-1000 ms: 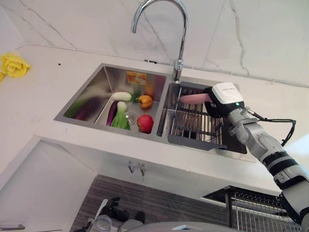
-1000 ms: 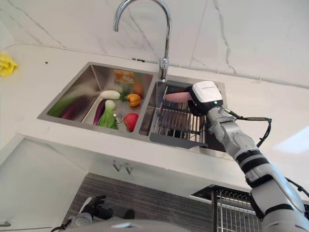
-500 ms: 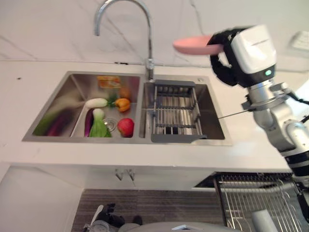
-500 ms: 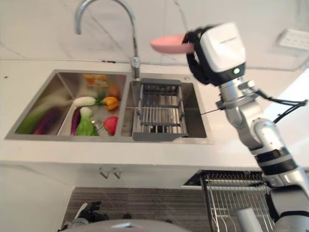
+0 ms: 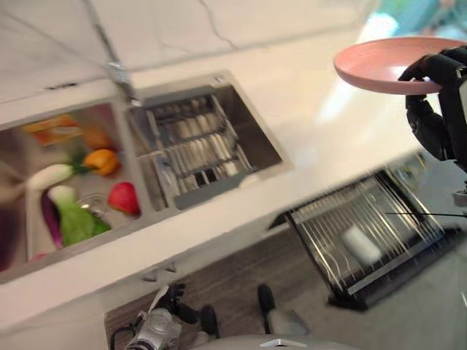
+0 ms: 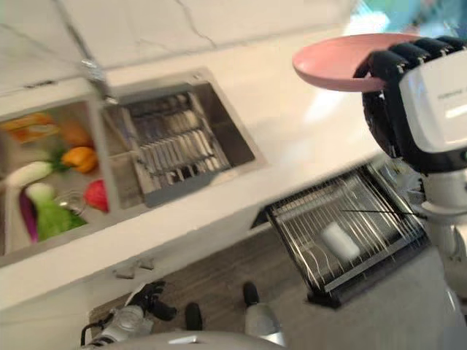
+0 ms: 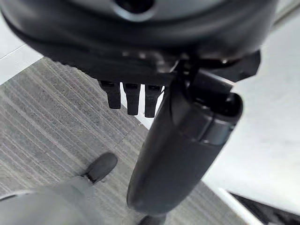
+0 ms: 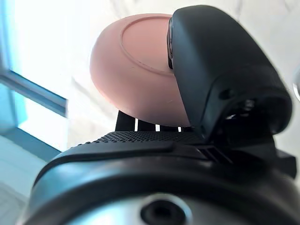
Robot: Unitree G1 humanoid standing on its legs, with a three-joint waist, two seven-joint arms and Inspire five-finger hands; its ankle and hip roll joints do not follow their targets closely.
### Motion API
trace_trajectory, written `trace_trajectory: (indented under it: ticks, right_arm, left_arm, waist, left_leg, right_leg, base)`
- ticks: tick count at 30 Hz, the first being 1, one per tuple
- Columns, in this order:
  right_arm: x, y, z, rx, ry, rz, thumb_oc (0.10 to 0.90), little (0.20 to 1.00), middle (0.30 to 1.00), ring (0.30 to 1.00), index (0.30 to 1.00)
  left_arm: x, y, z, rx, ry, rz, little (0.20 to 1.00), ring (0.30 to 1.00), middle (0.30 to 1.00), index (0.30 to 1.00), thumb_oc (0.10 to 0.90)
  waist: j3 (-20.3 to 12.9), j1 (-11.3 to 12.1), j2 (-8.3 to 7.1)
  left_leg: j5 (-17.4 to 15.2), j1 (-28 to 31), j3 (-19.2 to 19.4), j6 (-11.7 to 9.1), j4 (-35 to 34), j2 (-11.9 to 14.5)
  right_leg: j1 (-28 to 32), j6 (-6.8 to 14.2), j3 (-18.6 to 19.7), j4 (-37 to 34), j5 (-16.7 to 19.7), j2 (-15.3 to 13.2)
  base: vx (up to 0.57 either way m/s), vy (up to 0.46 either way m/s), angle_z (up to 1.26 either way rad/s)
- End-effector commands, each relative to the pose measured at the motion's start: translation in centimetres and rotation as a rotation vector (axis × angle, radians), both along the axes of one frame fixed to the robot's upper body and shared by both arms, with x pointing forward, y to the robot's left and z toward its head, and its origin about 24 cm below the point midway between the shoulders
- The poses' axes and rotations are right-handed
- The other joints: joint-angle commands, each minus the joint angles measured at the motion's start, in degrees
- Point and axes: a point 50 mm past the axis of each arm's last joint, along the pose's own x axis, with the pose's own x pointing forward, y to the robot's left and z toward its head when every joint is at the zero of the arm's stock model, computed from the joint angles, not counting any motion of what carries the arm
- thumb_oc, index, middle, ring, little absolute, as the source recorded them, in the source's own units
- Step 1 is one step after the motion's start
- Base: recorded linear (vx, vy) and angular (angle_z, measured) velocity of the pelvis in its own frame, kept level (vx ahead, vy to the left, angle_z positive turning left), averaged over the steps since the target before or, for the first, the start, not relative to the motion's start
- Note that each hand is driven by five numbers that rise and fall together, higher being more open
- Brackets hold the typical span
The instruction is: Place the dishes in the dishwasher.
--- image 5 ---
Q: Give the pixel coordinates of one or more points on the white radish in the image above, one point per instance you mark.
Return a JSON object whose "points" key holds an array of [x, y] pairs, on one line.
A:
{"points": [[49, 175]]}

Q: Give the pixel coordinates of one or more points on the white cup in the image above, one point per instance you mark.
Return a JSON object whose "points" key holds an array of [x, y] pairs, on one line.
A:
{"points": [[360, 244]]}

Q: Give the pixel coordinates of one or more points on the pink round plate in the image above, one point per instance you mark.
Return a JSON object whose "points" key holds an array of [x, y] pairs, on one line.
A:
{"points": [[368, 63]]}

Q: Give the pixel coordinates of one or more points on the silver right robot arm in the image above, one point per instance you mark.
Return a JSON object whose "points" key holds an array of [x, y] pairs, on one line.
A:
{"points": [[460, 195]]}

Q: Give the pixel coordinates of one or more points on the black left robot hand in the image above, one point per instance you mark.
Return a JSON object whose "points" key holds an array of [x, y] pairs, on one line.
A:
{"points": [[179, 305]]}

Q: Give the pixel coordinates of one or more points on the chrome faucet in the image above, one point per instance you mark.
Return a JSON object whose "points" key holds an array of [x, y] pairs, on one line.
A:
{"points": [[117, 71]]}

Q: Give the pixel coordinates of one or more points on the purple eggplant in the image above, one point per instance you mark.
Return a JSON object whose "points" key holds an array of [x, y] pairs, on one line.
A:
{"points": [[51, 222]]}

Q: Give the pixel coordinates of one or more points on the open black dishwasher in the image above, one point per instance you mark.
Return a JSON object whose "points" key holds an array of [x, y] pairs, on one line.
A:
{"points": [[365, 233]]}

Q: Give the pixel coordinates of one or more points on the red tomato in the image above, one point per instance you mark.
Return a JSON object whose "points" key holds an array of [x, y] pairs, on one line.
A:
{"points": [[124, 198]]}

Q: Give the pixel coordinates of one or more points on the dark right robot foot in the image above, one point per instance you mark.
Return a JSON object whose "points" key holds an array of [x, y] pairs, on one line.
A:
{"points": [[266, 302]]}

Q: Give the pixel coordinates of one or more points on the gray dish rack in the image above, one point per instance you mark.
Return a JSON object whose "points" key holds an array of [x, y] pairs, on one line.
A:
{"points": [[204, 156]]}

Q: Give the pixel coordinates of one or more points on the green bok choy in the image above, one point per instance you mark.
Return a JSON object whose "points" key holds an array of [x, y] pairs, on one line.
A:
{"points": [[78, 218]]}

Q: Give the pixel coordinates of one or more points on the dark left robot foot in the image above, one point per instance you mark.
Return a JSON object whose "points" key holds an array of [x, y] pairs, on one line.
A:
{"points": [[210, 321]]}

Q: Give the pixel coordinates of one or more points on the orange bell pepper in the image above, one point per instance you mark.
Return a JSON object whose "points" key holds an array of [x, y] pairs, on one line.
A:
{"points": [[103, 161]]}

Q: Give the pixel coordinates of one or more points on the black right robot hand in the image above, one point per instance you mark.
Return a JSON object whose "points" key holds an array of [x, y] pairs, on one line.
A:
{"points": [[427, 124]]}

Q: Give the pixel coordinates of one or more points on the silver right robot leg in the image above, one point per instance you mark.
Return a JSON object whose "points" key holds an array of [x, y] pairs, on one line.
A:
{"points": [[288, 319]]}

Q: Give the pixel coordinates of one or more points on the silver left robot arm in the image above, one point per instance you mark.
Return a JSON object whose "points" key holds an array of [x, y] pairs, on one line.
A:
{"points": [[157, 328]]}

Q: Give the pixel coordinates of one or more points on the dark robot foot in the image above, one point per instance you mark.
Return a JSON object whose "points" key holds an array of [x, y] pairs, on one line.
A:
{"points": [[266, 302], [210, 321]]}

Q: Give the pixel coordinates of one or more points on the gray robot torso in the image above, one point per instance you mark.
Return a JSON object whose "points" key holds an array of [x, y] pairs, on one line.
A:
{"points": [[266, 343]]}

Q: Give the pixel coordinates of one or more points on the stainless steel sink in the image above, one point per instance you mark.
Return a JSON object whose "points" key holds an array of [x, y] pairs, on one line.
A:
{"points": [[120, 222]]}

